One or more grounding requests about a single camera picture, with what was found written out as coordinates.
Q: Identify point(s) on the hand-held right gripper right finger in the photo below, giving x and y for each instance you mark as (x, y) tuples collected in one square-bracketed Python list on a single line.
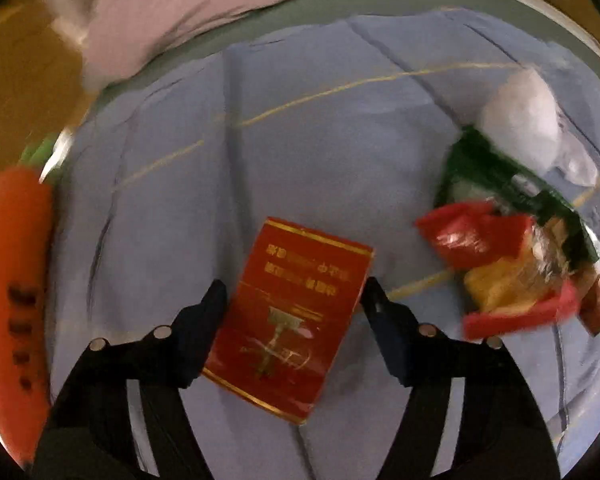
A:
[(387, 332)]

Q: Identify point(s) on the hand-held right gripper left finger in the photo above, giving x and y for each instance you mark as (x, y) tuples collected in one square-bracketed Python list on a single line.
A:
[(207, 327)]

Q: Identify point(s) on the red gold-print box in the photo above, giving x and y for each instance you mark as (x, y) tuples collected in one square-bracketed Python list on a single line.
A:
[(292, 320)]

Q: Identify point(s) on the red yellow snack packet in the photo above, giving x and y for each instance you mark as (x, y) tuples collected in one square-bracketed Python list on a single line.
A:
[(505, 270)]

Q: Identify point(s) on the blue checked quilt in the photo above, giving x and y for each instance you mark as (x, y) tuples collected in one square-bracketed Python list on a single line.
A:
[(305, 150)]

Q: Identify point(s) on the orange carrot plush pillow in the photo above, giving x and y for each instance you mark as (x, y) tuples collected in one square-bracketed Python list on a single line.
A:
[(10, 270)]

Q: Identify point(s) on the crumpled white tissue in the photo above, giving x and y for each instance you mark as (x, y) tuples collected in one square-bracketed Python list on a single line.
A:
[(525, 115)]

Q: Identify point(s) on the pink pillow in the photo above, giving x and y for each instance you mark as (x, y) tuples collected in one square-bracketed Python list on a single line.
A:
[(180, 10)]

